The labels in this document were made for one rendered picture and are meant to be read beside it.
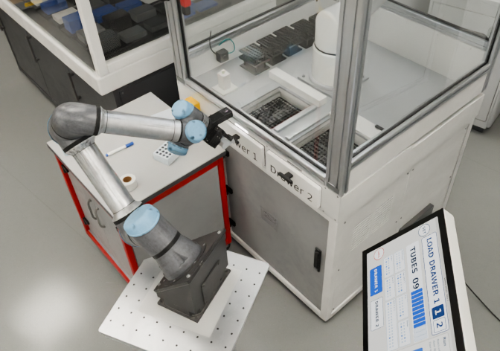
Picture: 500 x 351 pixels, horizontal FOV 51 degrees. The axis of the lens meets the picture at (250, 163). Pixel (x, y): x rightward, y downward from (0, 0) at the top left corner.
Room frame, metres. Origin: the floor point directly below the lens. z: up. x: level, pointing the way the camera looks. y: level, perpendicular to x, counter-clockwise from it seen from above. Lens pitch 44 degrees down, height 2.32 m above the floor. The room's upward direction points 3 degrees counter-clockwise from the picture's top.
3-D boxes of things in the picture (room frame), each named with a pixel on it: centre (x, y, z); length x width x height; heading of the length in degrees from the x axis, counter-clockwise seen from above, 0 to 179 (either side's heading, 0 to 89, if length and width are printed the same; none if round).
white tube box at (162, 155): (1.73, 0.36, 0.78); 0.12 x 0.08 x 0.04; 145
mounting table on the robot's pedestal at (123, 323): (1.00, 0.24, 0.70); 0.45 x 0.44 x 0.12; 156
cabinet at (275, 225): (1.93, -0.37, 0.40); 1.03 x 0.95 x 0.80; 39
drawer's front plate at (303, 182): (1.43, -0.16, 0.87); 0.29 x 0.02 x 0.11; 39
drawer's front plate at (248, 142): (1.67, 0.04, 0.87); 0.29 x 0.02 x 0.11; 39
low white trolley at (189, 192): (1.80, 0.53, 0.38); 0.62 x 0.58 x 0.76; 39
